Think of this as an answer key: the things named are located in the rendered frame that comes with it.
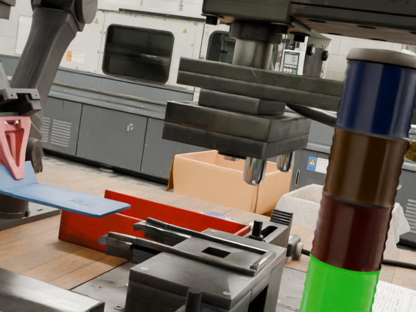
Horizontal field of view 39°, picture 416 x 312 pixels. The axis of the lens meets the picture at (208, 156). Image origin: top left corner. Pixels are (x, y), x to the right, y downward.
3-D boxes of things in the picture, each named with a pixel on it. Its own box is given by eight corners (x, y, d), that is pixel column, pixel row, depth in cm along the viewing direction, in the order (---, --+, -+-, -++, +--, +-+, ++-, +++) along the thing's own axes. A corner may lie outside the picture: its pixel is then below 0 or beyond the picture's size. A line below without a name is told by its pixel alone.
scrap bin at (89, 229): (101, 224, 97) (106, 188, 96) (244, 264, 88) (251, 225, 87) (57, 239, 86) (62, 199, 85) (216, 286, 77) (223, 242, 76)
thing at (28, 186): (26, 182, 76) (28, 160, 75) (130, 208, 70) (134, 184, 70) (-13, 190, 69) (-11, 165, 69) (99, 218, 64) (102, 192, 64)
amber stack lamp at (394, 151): (329, 184, 34) (340, 126, 33) (397, 199, 32) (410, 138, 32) (316, 192, 30) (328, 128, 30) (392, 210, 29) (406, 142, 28)
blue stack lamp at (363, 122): (340, 123, 33) (351, 64, 33) (410, 135, 32) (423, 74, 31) (329, 125, 30) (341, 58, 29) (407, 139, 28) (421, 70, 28)
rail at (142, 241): (134, 259, 63) (137, 236, 62) (252, 294, 58) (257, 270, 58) (131, 260, 62) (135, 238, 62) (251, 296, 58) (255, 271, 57)
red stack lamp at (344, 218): (317, 242, 34) (328, 186, 34) (384, 259, 33) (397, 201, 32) (303, 258, 31) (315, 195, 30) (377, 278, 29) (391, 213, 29)
